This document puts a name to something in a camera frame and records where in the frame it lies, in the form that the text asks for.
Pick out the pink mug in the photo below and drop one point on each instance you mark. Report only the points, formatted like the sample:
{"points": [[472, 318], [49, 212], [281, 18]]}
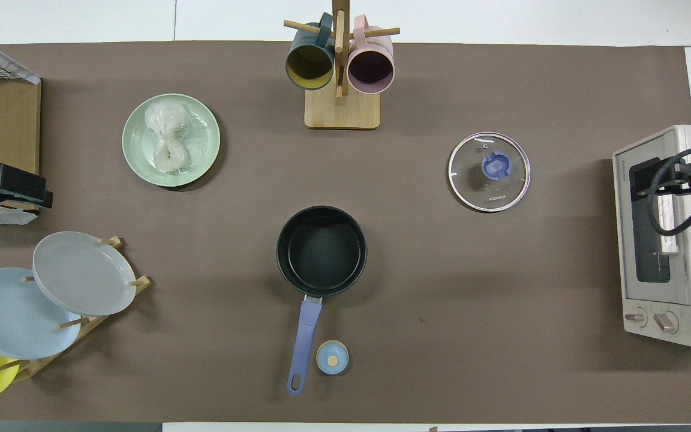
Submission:
{"points": [[370, 69]]}

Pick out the wooden mug tree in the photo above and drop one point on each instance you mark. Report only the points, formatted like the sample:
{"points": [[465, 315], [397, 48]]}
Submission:
{"points": [[342, 111]]}

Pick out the brown table mat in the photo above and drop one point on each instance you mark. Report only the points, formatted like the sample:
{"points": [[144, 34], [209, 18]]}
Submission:
{"points": [[441, 270]]}

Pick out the grey plate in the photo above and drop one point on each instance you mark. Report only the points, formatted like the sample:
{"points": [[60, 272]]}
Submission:
{"points": [[81, 273]]}

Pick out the toaster oven knob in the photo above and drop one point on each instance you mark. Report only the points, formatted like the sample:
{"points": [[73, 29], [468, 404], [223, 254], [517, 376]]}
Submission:
{"points": [[636, 318], [666, 323]]}

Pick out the glass lid blue knob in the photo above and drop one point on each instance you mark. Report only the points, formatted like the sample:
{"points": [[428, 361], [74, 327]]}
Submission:
{"points": [[489, 180]]}

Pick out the light green plate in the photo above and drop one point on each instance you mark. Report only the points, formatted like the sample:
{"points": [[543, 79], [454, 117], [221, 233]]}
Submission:
{"points": [[201, 150]]}

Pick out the dark green mug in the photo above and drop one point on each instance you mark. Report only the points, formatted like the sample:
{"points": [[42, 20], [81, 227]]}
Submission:
{"points": [[309, 66]]}

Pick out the light blue plate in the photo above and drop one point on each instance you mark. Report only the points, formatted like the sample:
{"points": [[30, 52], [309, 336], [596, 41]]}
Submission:
{"points": [[9, 318]]}

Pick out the small blue seasoning jar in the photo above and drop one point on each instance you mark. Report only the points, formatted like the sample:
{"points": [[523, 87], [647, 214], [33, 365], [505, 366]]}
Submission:
{"points": [[332, 357]]}

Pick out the wooden plate rack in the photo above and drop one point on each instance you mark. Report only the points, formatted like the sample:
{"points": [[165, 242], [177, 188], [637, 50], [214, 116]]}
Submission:
{"points": [[90, 324]]}

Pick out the white vermicelli bundle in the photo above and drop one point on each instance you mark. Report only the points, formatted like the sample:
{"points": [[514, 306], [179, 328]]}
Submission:
{"points": [[168, 153]]}

